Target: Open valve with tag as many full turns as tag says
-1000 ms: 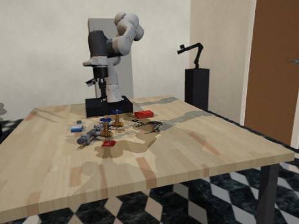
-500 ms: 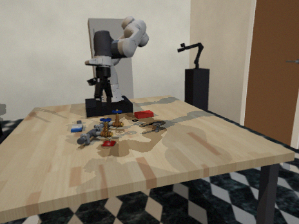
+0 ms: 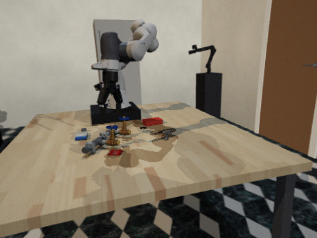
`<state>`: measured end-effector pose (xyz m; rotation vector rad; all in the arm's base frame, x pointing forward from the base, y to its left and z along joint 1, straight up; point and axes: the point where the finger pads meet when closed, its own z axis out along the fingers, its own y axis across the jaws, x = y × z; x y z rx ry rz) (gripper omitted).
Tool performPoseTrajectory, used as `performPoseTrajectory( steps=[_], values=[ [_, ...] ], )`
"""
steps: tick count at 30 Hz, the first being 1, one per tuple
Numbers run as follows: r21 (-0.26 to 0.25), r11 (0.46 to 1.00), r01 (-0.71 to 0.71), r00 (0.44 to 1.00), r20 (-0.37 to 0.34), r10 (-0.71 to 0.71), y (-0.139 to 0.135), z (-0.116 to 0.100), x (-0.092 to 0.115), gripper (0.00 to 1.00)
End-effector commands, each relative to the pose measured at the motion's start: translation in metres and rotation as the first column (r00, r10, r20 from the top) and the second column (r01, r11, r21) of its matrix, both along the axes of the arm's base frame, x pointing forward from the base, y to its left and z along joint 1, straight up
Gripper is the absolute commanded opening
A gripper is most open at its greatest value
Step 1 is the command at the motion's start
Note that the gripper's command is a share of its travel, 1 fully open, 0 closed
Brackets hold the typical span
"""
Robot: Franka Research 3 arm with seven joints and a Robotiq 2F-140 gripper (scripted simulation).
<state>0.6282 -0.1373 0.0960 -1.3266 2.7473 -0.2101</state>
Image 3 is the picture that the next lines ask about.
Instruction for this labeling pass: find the red square tag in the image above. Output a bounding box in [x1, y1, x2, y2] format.
[108, 137, 122, 156]

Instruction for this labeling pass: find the red block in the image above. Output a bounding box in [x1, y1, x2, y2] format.
[142, 117, 163, 126]

